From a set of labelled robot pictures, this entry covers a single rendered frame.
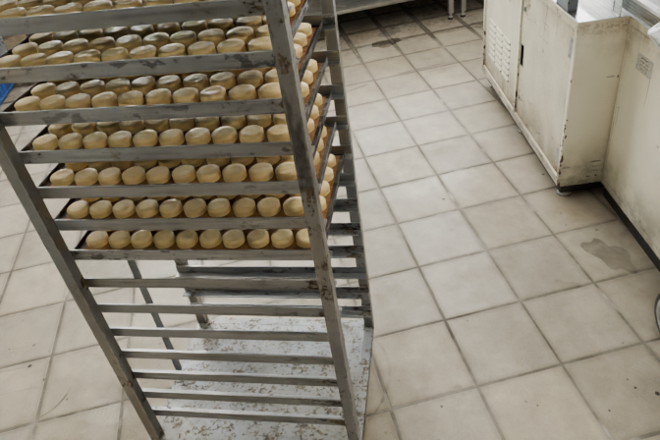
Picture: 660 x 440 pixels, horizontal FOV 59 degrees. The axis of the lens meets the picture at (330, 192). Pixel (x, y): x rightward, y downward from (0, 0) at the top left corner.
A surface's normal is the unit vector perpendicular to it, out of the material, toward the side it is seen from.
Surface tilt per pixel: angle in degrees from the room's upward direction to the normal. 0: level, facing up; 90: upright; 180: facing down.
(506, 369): 0
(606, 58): 90
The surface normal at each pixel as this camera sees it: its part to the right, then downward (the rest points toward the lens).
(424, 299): -0.13, -0.80
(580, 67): 0.05, 0.58
